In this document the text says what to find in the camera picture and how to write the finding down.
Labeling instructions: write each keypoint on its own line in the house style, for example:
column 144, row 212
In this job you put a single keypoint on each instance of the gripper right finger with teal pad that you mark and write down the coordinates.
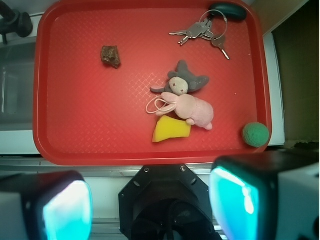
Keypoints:
column 273, row 195

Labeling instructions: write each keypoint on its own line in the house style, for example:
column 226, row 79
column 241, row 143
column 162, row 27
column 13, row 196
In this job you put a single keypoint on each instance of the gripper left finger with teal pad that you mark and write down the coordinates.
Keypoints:
column 45, row 206

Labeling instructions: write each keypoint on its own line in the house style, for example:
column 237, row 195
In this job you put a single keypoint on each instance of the brown rock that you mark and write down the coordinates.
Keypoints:
column 110, row 55

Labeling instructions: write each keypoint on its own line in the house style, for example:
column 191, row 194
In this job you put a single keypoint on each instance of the green foam ball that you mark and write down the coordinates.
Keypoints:
column 255, row 134

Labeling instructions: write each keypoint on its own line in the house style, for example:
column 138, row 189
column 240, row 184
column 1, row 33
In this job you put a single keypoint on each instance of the yellow sponge wedge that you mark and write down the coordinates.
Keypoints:
column 170, row 128

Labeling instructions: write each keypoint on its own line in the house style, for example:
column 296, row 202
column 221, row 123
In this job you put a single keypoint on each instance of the pink and grey plush toy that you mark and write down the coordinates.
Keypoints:
column 176, row 96

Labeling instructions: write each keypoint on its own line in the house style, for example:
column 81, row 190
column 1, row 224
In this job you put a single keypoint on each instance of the red plastic tray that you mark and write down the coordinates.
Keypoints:
column 88, row 113

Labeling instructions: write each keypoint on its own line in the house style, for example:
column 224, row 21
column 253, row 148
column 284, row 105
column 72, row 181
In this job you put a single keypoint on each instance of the black key fob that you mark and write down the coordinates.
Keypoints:
column 229, row 10

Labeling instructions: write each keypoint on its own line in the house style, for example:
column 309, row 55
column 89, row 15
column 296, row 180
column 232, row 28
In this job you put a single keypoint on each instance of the black clamp knob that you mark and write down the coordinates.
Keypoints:
column 14, row 21

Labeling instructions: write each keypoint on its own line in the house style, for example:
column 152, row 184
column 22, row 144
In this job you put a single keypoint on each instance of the black octagonal mount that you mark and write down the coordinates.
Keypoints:
column 166, row 202

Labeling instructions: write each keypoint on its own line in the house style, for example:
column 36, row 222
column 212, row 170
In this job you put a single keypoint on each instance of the silver keys on ring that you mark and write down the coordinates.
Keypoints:
column 203, row 29

